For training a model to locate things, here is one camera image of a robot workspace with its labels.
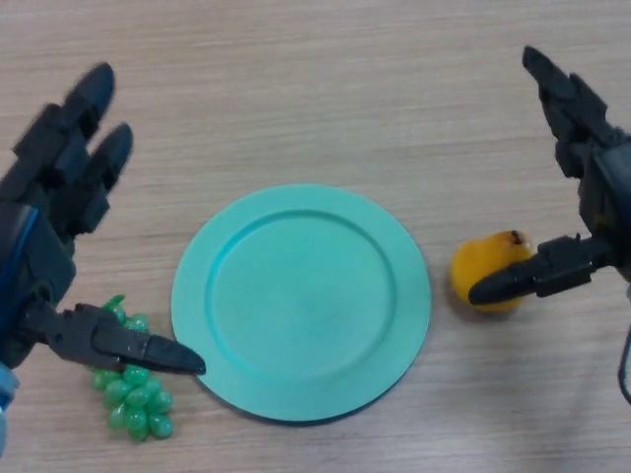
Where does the turquoise round plate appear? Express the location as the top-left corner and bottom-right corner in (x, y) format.
(171, 183), (433, 426)

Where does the green grape bunch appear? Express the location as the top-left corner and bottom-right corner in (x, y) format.
(83, 294), (175, 443)

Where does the yellow pear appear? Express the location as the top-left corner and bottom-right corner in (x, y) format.
(451, 229), (536, 315)

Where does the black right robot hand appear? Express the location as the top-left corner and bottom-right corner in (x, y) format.
(466, 45), (631, 306)

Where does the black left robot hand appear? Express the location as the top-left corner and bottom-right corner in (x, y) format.
(0, 62), (207, 376)

